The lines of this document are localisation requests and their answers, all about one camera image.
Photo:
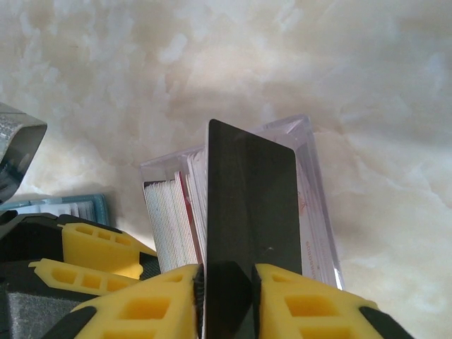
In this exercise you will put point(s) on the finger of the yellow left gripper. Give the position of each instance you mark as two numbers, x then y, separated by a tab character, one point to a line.
102	243
88	279

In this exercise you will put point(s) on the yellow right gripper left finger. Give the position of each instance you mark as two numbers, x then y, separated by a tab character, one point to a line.
148	310

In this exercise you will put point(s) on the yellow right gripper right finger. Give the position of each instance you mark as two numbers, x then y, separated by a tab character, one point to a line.
310	310

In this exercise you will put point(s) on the blue card holder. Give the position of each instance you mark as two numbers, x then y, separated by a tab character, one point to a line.
88	208

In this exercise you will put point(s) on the clear plastic card box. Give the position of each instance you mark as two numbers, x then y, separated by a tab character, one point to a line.
159	169

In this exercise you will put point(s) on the black card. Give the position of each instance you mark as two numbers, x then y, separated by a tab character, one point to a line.
247	194

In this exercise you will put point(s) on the white card with red print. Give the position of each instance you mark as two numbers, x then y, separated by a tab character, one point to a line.
316	229

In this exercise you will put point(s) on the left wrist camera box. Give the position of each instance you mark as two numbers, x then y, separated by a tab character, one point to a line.
17	148

